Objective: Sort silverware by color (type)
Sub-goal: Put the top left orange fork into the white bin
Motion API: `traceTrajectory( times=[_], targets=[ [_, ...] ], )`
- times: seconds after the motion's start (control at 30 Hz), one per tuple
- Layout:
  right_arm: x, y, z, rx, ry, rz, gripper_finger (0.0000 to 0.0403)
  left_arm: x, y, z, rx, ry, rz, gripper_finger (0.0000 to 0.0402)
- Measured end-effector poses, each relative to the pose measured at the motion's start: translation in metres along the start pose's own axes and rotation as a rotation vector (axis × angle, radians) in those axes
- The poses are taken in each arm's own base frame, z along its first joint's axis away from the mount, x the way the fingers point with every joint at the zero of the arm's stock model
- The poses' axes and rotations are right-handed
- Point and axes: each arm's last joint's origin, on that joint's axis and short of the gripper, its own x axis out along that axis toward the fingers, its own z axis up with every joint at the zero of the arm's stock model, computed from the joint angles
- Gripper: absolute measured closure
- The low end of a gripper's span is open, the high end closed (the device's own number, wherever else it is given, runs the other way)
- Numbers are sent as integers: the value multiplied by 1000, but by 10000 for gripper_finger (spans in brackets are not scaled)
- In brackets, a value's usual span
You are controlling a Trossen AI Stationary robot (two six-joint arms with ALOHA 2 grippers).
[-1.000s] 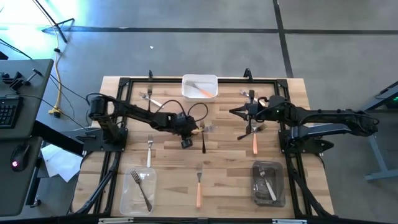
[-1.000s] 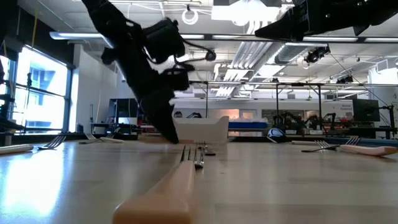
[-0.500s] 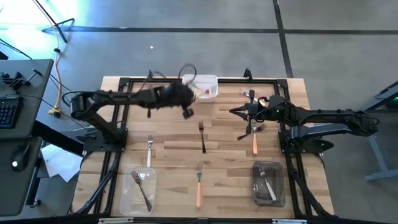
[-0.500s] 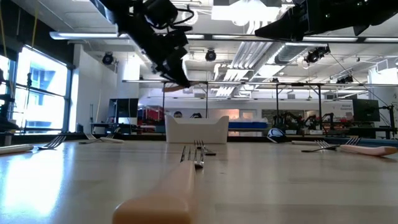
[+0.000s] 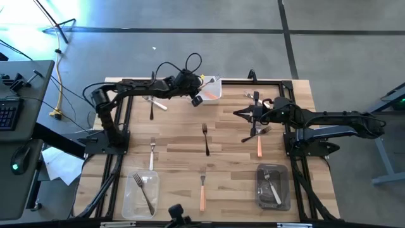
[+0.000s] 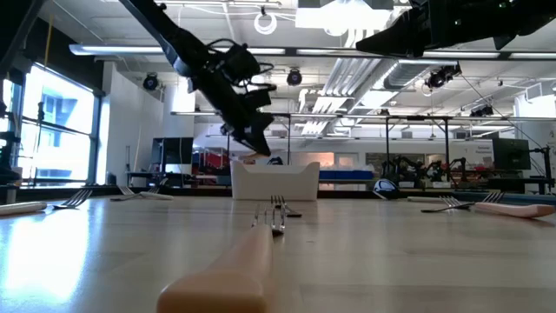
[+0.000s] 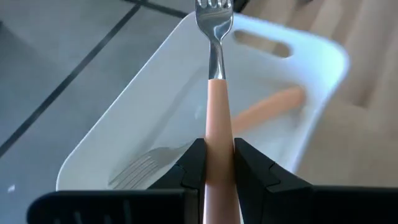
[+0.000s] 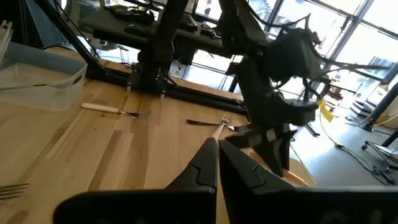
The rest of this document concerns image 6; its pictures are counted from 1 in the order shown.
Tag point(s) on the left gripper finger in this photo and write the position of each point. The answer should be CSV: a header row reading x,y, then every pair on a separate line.
x,y
262,135
247,138

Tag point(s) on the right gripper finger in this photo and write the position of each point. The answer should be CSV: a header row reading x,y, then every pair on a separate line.
x,y
404,39

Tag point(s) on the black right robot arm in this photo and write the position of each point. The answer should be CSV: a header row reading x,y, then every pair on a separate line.
x,y
534,17

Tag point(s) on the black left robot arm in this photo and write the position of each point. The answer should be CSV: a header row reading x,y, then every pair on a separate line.
x,y
174,39

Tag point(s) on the white plastic bin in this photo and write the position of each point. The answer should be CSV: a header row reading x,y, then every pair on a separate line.
x,y
273,182

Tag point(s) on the black ceiling spotlight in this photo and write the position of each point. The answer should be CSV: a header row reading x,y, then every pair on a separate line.
x,y
443,76
150,81
482,111
294,77

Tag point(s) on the white ceiling fixture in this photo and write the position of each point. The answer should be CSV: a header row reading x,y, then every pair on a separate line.
x,y
343,17

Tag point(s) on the black computer monitor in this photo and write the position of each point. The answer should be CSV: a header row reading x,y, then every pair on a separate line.
x,y
172,152
511,153

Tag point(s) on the long ceiling light bar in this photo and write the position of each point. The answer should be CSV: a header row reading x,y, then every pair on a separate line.
x,y
304,51

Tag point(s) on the blue storage bins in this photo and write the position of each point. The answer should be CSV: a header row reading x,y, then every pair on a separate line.
x,y
345,174

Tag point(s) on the silver ventilation duct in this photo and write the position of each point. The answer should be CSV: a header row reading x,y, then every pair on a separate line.
x,y
417,71

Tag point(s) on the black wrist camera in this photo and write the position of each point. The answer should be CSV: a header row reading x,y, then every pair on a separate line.
x,y
241,61

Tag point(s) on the black aluminium rig frame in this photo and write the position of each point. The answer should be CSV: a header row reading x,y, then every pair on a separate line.
x,y
204,191

